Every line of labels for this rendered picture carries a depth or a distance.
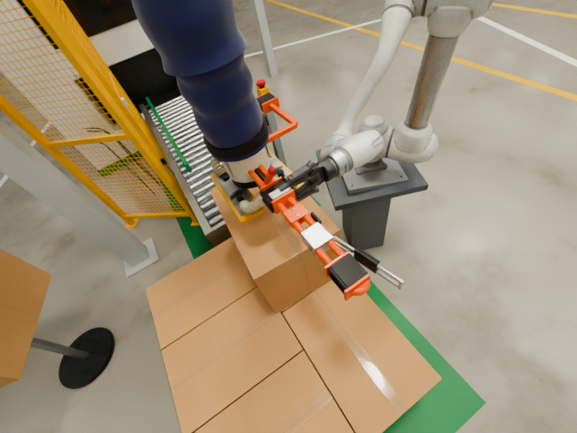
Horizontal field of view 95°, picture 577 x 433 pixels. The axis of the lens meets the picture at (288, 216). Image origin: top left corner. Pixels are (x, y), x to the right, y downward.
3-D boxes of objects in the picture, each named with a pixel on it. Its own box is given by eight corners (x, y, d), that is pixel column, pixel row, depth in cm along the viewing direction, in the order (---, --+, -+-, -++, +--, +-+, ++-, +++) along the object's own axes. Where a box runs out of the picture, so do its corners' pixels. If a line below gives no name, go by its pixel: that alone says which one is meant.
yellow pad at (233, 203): (210, 178, 119) (206, 169, 115) (230, 167, 121) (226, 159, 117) (242, 225, 99) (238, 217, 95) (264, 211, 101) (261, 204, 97)
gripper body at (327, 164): (337, 162, 85) (313, 176, 83) (338, 181, 91) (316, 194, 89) (323, 151, 89) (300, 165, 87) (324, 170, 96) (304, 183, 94)
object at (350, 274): (324, 275, 69) (323, 266, 65) (347, 259, 71) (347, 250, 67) (346, 301, 64) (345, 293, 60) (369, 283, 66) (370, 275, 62)
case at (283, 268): (235, 233, 169) (209, 190, 138) (289, 204, 176) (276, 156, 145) (276, 314, 132) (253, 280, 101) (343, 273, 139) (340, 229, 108)
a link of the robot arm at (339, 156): (352, 175, 92) (339, 184, 91) (336, 162, 98) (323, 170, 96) (353, 155, 85) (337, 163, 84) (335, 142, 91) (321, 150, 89)
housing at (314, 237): (300, 241, 77) (299, 233, 74) (319, 229, 79) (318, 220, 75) (315, 259, 73) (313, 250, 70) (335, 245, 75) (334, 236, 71)
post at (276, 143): (283, 186, 265) (255, 88, 188) (288, 182, 267) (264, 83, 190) (287, 189, 261) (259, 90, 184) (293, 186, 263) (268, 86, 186)
